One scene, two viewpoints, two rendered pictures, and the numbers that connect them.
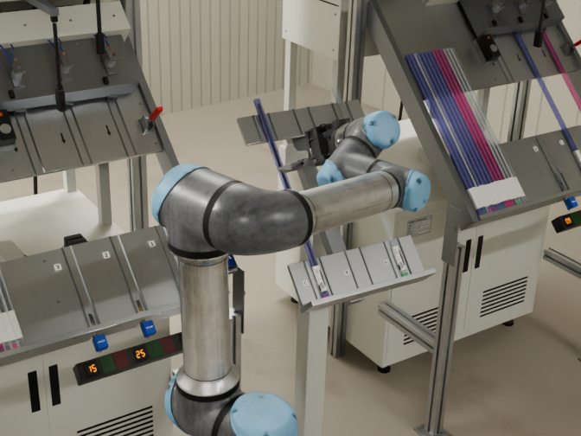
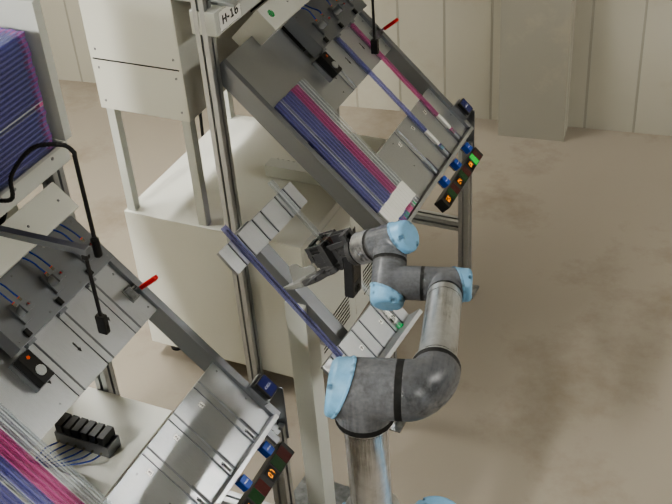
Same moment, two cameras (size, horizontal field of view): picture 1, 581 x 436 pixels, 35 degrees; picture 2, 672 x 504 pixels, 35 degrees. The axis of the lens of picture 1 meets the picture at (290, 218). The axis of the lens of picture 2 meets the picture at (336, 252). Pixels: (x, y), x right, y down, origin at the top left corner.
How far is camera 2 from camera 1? 117 cm
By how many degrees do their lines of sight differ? 27
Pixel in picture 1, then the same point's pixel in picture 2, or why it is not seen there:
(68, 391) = not seen: outside the picture
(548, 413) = (462, 356)
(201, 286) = (379, 450)
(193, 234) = (378, 419)
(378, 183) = (454, 297)
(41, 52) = (21, 273)
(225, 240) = (418, 415)
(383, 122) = (407, 232)
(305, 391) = (319, 450)
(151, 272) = (216, 431)
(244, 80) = not seen: outside the picture
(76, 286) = (173, 481)
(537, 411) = not seen: hidden behind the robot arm
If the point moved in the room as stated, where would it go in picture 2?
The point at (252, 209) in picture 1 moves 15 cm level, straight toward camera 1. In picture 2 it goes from (432, 383) to (487, 430)
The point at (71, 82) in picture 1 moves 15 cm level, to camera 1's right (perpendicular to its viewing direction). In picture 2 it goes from (64, 290) to (128, 265)
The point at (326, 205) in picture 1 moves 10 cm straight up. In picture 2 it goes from (453, 343) to (453, 303)
